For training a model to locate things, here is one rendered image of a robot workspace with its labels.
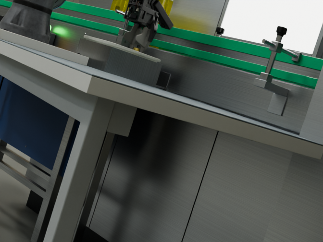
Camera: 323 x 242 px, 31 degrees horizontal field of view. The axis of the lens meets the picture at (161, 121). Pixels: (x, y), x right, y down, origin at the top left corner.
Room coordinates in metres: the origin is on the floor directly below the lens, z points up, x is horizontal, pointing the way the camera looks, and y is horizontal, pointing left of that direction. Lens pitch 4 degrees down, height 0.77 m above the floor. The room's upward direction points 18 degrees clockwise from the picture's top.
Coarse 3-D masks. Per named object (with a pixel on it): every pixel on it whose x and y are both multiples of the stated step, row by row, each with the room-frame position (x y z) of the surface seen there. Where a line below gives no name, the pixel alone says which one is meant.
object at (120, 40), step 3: (120, 36) 2.01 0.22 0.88; (123, 36) 2.00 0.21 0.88; (117, 39) 2.02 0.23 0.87; (120, 39) 2.01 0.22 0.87; (123, 39) 2.01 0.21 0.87; (117, 42) 2.02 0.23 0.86; (120, 42) 2.01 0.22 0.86; (123, 42) 2.01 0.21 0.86; (126, 42) 2.01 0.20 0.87; (123, 45) 2.01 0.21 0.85; (126, 45) 2.02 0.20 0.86; (129, 45) 2.03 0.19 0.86; (138, 45) 2.05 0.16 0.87
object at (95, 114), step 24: (0, 72) 1.63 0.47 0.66; (24, 72) 1.46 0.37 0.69; (48, 96) 1.27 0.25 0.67; (72, 96) 1.16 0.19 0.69; (96, 96) 1.06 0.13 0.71; (96, 120) 1.06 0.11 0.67; (120, 120) 1.09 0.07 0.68; (96, 144) 1.07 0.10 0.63; (72, 168) 1.06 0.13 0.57; (72, 192) 1.06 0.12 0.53; (72, 216) 1.07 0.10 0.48; (48, 240) 1.07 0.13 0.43
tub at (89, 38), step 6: (84, 36) 1.85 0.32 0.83; (90, 36) 1.82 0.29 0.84; (96, 42) 1.81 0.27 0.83; (102, 42) 1.77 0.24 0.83; (108, 42) 1.75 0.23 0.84; (120, 48) 1.77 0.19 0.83; (126, 48) 1.78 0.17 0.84; (138, 54) 1.82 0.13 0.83; (144, 54) 1.83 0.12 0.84; (156, 60) 1.87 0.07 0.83
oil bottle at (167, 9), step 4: (160, 0) 2.11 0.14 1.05; (164, 0) 2.11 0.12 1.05; (168, 0) 2.12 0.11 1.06; (172, 0) 2.13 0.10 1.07; (164, 4) 2.11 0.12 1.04; (168, 4) 2.12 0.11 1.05; (172, 4) 2.14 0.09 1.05; (164, 8) 2.11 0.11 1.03; (168, 8) 2.13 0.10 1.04; (168, 12) 2.13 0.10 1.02
